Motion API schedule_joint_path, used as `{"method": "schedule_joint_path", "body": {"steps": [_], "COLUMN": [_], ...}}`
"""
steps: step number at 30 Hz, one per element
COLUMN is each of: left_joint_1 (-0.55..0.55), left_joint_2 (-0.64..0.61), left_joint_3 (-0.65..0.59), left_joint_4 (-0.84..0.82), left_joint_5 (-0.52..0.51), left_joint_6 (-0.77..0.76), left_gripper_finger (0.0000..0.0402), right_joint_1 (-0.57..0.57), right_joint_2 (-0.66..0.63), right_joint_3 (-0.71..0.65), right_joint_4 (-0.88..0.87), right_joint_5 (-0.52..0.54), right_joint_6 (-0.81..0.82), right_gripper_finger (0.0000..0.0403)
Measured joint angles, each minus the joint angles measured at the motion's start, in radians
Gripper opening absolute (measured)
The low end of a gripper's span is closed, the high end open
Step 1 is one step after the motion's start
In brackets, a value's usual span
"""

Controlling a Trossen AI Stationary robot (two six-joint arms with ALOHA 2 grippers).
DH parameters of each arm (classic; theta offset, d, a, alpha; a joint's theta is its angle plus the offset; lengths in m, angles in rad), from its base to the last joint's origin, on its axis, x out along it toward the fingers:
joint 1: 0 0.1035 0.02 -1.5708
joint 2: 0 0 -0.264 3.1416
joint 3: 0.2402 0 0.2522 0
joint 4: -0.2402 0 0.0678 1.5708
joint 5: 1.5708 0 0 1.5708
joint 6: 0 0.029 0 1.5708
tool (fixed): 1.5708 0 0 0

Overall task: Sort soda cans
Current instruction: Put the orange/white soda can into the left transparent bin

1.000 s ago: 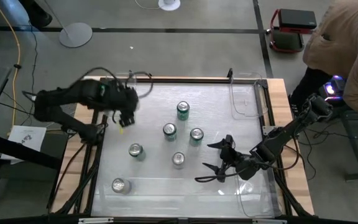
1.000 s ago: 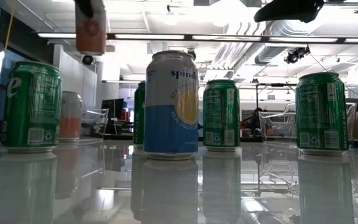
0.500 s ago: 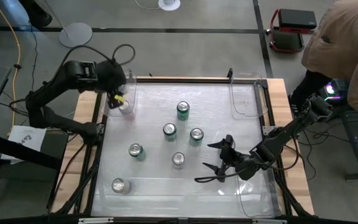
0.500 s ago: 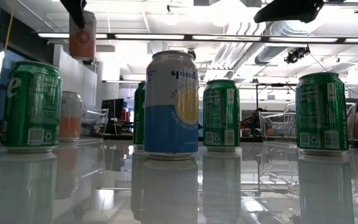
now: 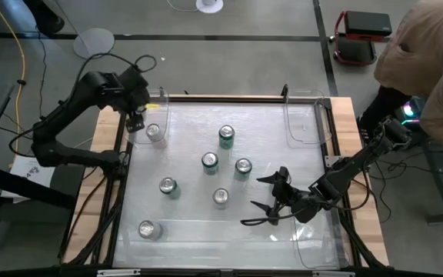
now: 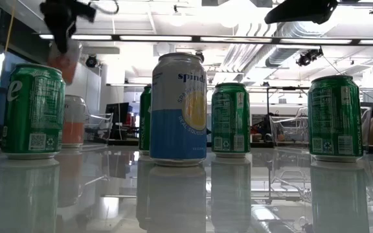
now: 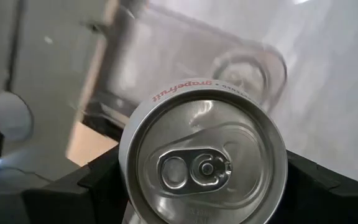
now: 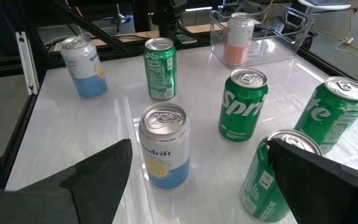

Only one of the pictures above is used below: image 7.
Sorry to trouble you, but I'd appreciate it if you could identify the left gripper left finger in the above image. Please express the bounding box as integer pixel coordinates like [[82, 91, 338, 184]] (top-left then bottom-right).
[[20, 144, 131, 224]]

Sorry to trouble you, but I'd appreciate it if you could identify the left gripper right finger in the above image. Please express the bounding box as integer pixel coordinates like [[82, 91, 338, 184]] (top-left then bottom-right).
[[268, 150, 358, 224]]

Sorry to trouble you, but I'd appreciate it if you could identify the white grapefruit soda can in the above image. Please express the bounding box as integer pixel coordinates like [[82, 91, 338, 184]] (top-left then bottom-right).
[[211, 46, 288, 110], [118, 77, 289, 224]]

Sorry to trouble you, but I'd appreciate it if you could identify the grey round stand base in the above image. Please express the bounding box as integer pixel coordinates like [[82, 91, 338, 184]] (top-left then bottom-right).
[[0, 90, 34, 143]]

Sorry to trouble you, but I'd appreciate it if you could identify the clear plastic bin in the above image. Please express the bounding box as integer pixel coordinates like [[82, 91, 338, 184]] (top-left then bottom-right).
[[82, 0, 290, 134]]

